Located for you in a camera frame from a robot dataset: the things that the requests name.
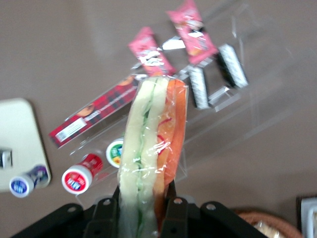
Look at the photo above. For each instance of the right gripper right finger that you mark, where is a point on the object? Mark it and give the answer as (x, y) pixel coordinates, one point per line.
(177, 215)

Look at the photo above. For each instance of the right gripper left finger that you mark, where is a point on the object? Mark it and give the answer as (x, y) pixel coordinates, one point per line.
(104, 218)

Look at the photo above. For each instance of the plastic sandwich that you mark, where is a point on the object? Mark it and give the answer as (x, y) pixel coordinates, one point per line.
(148, 138)

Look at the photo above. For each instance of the cream plastic tray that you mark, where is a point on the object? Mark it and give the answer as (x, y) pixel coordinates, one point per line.
(17, 129)

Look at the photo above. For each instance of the red lid cup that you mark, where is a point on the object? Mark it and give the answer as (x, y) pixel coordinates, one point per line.
(79, 176)

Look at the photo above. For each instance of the green lid cup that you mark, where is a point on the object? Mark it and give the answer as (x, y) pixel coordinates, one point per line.
(115, 152)

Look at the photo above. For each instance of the brown wicker basket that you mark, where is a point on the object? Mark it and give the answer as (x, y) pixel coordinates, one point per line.
(250, 218)

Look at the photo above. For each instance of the blue lid cup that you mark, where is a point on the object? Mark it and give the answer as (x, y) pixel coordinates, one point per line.
(23, 184)

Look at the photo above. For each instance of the clear bag of puffs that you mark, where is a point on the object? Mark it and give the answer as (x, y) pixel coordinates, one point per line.
(270, 230)

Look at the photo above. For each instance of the red plaid cookie box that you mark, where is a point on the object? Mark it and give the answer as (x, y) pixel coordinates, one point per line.
(99, 109)

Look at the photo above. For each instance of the clear acrylic stepped stand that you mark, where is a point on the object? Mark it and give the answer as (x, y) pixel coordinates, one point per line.
(223, 95)

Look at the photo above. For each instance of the small black box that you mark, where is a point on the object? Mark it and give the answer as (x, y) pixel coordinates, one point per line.
(198, 86)
(231, 65)

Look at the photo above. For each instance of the white rectangular dish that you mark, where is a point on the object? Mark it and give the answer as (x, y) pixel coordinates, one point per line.
(309, 218)

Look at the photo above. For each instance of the pink snack packet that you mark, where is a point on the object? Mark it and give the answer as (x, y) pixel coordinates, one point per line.
(151, 53)
(193, 32)

